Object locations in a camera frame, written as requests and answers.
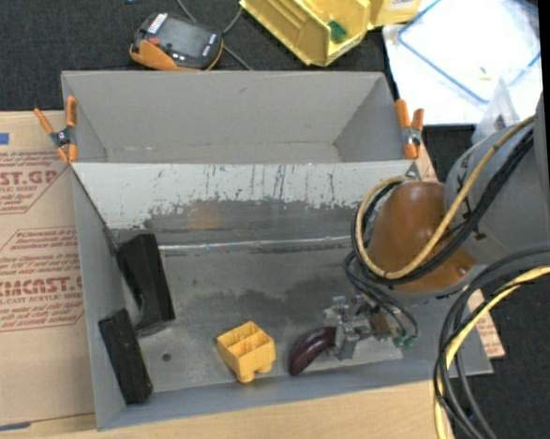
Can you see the yellow toy building block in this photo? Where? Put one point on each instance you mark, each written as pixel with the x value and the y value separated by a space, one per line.
pixel 247 349

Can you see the brown cardboard board, red print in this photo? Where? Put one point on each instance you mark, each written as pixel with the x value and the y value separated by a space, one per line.
pixel 40 352

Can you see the dark green flat block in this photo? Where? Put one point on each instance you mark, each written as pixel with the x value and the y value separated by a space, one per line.
pixel 125 355
pixel 147 281

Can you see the grey metal bin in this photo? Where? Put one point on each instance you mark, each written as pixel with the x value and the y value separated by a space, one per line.
pixel 242 282

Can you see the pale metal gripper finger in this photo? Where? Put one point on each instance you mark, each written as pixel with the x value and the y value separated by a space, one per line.
pixel 348 342
pixel 341 307

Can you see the purple toy eggplant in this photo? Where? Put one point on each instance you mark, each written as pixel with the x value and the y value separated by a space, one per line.
pixel 307 350

